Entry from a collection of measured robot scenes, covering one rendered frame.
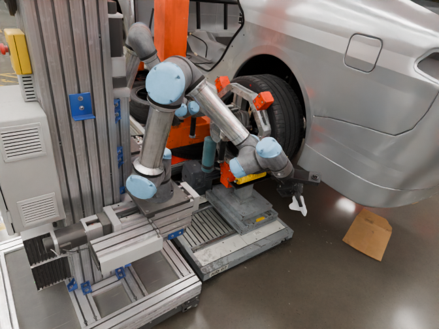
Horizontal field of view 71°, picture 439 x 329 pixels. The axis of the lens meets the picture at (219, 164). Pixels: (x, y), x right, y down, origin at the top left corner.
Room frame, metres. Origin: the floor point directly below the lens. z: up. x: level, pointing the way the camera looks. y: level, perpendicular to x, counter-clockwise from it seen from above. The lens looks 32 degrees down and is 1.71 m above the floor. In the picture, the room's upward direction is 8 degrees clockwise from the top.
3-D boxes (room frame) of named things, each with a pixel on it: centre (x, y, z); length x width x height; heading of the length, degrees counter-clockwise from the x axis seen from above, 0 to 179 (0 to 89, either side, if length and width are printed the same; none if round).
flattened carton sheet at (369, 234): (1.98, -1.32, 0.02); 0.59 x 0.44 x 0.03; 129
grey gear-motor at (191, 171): (2.13, 0.09, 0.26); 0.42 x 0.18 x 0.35; 129
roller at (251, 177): (1.84, -0.23, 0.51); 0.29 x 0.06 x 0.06; 129
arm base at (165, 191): (1.12, 0.27, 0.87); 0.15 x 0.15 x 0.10
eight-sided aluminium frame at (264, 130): (1.87, -0.08, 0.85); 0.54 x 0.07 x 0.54; 39
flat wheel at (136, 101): (3.21, 0.76, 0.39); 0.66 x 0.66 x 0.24
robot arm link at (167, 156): (1.11, 0.27, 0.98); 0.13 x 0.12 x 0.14; 174
